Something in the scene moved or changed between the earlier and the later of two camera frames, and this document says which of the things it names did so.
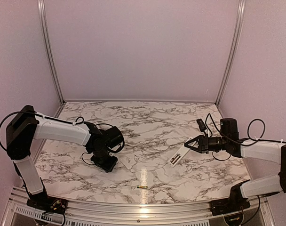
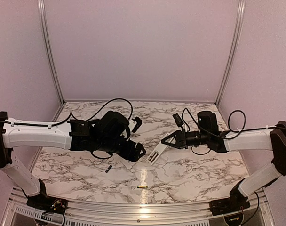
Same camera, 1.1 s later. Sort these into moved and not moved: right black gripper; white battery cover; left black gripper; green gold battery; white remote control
Moved: left black gripper; right black gripper; white remote control
Not moved: green gold battery; white battery cover
